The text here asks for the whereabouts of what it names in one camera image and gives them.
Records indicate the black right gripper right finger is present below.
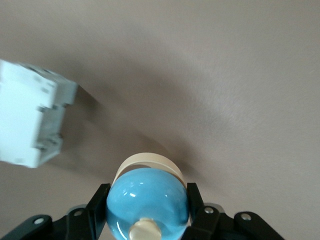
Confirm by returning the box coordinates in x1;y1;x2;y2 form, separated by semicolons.
183;182;287;240

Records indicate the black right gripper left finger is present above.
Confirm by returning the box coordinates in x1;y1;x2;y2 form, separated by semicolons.
0;183;112;240

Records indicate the light blue call bell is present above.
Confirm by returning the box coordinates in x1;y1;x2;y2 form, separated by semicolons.
104;152;191;240

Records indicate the white circuit breaker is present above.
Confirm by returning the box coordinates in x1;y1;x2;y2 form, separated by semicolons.
0;58;78;169

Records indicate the brown table cover mat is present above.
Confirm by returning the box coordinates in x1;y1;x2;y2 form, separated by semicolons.
0;0;320;240

